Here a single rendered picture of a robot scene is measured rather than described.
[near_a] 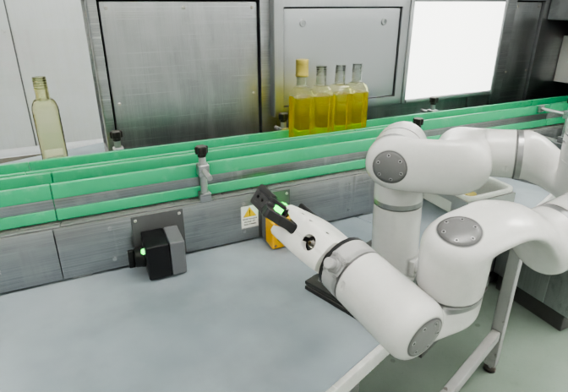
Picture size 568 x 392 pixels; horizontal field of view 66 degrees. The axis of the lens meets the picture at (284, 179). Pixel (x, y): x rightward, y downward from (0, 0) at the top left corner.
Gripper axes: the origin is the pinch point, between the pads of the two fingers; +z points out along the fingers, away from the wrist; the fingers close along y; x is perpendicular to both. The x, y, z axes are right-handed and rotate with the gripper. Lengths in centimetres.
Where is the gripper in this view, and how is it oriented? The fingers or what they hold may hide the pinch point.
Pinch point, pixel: (281, 204)
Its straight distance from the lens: 66.0
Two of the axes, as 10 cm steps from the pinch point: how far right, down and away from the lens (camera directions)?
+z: -5.3, -4.4, 7.3
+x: 5.4, -8.3, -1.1
